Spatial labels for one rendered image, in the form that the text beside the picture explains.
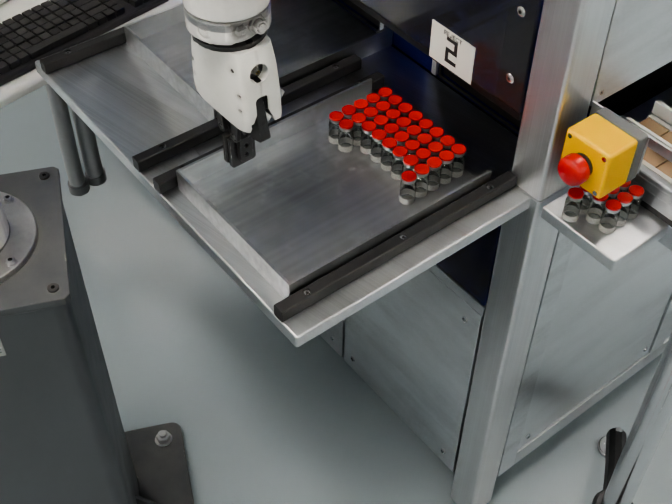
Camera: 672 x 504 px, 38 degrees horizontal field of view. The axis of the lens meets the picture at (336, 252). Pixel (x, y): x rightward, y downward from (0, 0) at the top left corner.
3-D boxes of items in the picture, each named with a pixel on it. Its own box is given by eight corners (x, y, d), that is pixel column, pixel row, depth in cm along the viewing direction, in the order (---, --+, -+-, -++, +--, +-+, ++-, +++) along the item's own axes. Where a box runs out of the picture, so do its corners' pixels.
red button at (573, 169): (571, 165, 126) (577, 141, 123) (595, 182, 123) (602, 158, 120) (551, 177, 124) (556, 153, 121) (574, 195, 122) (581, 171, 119)
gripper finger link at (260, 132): (282, 134, 100) (260, 141, 105) (249, 63, 98) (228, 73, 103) (273, 139, 99) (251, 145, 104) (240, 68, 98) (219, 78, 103)
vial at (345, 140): (346, 141, 143) (347, 116, 139) (356, 149, 141) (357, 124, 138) (334, 147, 142) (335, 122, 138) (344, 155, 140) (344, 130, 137)
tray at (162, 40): (296, -25, 173) (296, -43, 171) (392, 44, 159) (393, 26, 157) (126, 44, 159) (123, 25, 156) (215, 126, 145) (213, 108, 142)
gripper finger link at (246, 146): (266, 121, 104) (269, 168, 108) (249, 106, 105) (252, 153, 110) (241, 133, 102) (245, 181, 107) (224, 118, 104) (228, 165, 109)
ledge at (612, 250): (607, 174, 141) (610, 165, 140) (679, 225, 134) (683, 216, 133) (539, 216, 135) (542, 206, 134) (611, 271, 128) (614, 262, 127)
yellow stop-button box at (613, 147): (593, 148, 130) (605, 105, 125) (636, 177, 126) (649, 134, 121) (554, 171, 127) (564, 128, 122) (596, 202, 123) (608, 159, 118)
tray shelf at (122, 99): (280, -27, 177) (280, -36, 176) (568, 184, 140) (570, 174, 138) (35, 70, 157) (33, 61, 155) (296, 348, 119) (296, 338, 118)
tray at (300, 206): (369, 96, 150) (370, 77, 147) (488, 189, 136) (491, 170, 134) (178, 189, 136) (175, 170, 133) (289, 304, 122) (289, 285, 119)
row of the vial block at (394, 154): (349, 127, 145) (350, 102, 141) (430, 194, 135) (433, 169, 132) (337, 133, 144) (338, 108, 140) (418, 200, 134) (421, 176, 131)
